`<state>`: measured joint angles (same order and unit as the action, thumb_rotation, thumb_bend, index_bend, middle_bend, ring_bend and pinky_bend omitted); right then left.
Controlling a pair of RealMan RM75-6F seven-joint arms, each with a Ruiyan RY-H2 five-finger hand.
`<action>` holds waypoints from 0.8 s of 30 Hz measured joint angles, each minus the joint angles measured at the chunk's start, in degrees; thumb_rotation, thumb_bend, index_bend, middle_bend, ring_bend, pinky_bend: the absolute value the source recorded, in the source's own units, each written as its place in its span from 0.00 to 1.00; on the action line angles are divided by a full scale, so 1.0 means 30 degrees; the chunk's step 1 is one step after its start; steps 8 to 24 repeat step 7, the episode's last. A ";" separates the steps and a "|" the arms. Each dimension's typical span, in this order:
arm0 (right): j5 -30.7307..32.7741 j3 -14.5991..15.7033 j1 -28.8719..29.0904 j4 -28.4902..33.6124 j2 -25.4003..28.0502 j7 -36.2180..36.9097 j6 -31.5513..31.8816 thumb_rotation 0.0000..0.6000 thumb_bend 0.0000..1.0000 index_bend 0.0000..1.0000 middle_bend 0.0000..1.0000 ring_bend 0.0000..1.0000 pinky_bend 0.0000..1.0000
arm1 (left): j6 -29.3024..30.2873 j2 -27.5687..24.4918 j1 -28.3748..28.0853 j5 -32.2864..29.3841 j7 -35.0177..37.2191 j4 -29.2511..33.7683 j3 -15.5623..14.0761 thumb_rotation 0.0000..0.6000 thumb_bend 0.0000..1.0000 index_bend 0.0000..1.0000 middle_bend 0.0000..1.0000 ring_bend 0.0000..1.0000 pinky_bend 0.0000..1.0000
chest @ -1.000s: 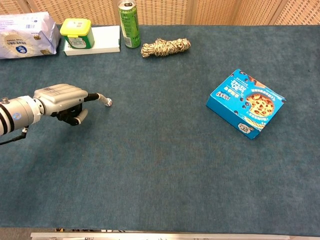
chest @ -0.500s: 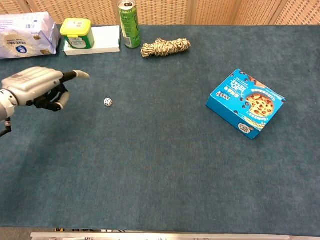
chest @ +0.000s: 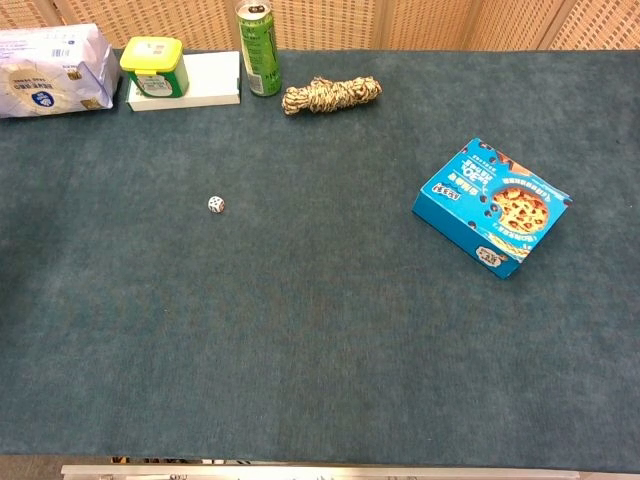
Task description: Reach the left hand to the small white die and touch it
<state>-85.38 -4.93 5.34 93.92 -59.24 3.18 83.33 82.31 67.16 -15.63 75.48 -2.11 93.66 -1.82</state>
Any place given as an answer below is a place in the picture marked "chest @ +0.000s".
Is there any dark green felt table mat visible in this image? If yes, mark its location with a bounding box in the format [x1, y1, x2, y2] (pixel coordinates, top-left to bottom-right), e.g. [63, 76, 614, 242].
[0, 48, 640, 472]

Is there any blue cookie box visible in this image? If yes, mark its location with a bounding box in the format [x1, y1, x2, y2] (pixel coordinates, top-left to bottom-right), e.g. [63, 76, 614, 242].
[411, 137, 574, 279]

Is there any flat white box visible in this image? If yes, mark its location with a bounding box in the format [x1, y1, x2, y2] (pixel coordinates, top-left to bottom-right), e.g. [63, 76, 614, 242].
[125, 50, 242, 112]

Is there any green drink can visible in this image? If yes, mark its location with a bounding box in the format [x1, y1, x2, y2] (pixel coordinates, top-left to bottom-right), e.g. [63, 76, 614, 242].
[235, 0, 284, 98]

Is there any green jar with yellow lid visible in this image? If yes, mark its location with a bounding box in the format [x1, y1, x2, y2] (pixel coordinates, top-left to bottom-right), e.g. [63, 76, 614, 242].
[119, 35, 191, 99]

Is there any woven rattan folding screen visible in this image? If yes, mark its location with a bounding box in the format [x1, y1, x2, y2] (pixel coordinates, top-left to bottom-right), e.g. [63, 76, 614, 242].
[0, 0, 640, 51]

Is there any white and blue paper bag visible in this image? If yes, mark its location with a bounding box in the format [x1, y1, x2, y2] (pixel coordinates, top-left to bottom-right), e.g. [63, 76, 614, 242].
[0, 23, 121, 120]

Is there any coiled tan patterned rope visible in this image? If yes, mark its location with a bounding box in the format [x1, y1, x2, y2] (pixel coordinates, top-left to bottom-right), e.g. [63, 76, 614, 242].
[281, 75, 384, 117]

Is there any silver metal frame rail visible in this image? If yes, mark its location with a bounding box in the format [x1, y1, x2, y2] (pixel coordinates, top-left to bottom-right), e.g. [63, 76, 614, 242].
[60, 463, 582, 480]

